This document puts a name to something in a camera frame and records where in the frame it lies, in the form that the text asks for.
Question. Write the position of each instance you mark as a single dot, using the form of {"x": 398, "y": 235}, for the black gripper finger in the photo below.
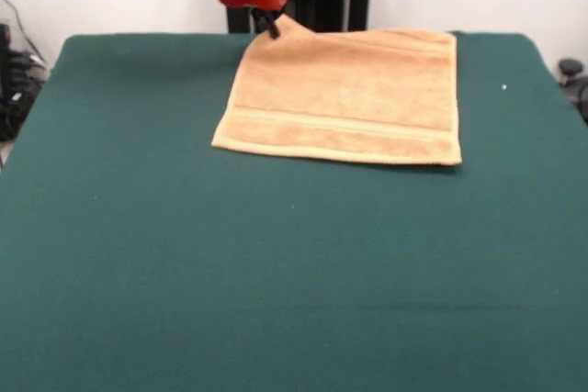
{"x": 271, "y": 25}

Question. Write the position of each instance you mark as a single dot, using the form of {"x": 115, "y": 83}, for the tan terry towel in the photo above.
{"x": 344, "y": 98}

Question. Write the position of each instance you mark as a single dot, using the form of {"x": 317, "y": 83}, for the dark green table cloth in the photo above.
{"x": 275, "y": 249}

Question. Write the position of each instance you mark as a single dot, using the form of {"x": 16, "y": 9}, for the dark grey stand base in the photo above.
{"x": 569, "y": 66}
{"x": 18, "y": 103}

